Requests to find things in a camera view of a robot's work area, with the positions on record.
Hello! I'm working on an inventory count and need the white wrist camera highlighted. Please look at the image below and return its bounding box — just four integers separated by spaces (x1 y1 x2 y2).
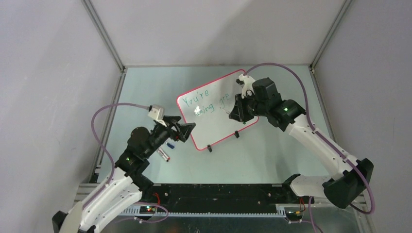
236 74 256 99
148 104 168 127

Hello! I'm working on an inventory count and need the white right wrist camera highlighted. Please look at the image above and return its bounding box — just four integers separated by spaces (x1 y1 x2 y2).
236 74 256 99

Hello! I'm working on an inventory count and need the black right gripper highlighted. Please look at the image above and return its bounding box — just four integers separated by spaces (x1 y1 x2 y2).
230 91 269 122

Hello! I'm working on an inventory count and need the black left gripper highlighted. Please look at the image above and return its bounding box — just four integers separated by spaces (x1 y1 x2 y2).
143 116 195 157

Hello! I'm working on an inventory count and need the red framed whiteboard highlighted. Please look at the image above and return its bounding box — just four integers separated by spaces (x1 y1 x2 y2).
176 69 259 151

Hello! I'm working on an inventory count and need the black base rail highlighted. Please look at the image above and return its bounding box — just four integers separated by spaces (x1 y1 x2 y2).
141 183 300 214

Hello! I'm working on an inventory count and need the left electronics board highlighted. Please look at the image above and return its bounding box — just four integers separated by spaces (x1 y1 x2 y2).
139 205 157 215

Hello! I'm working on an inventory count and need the right electronics board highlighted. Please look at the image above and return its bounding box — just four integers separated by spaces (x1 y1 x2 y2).
286 211 304 218

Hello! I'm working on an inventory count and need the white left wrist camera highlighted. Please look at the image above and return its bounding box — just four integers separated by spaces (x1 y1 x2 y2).
148 104 168 127

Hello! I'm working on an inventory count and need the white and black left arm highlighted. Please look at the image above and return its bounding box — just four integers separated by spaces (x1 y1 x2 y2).
52 116 196 233

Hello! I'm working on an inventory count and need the blue capped white marker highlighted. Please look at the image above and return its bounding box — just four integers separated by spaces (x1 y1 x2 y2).
166 143 175 149

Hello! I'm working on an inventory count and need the electronics board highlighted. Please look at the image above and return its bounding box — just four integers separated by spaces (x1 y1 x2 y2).
286 211 304 218
139 205 157 215

